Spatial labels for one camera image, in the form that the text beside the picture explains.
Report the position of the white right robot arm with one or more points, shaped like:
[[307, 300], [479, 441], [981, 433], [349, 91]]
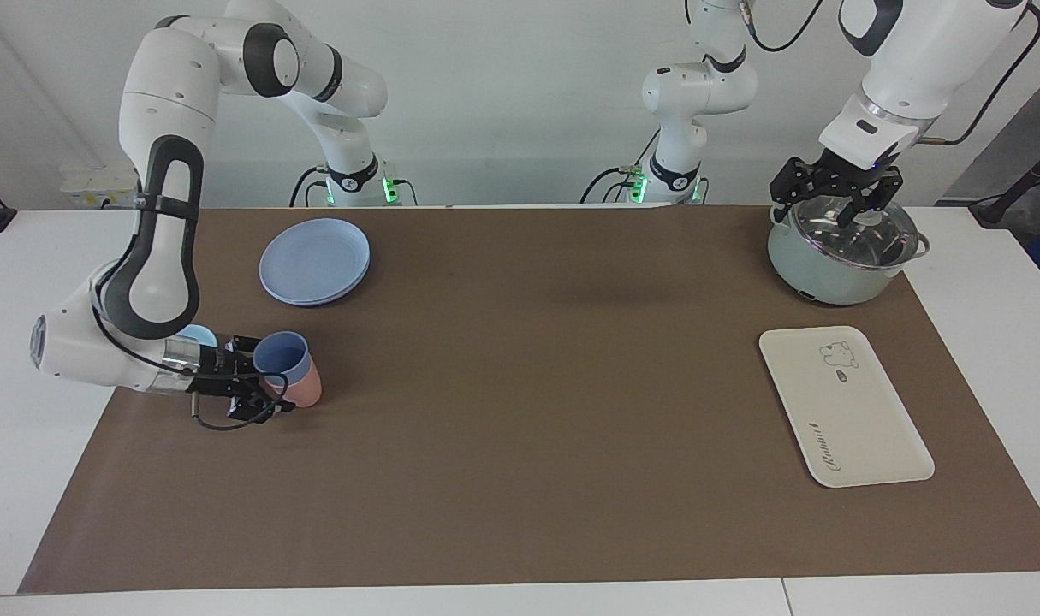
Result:
[[156, 103]]

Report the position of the brown table mat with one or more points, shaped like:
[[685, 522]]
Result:
[[528, 428]]

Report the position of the black stand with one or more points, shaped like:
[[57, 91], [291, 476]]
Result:
[[1020, 184]]

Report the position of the pink cup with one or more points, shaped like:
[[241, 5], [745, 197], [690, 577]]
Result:
[[307, 389]]

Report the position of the white power strip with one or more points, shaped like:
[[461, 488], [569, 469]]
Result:
[[100, 186]]

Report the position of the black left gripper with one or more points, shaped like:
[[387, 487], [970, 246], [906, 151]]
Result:
[[845, 178]]

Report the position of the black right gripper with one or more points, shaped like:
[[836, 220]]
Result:
[[216, 370]]

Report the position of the light blue bowl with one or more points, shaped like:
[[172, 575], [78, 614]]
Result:
[[201, 335]]

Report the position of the blue ribbed cup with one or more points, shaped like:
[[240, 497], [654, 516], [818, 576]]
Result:
[[282, 355]]

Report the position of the blue round plate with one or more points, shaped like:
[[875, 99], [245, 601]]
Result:
[[314, 261]]

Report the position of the glass pot lid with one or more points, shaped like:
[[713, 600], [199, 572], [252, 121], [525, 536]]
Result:
[[828, 239]]

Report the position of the cream tray with rabbit print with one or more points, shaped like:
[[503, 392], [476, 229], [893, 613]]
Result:
[[845, 411]]

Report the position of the pale green cooking pot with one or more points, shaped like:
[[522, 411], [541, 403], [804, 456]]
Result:
[[828, 278]]

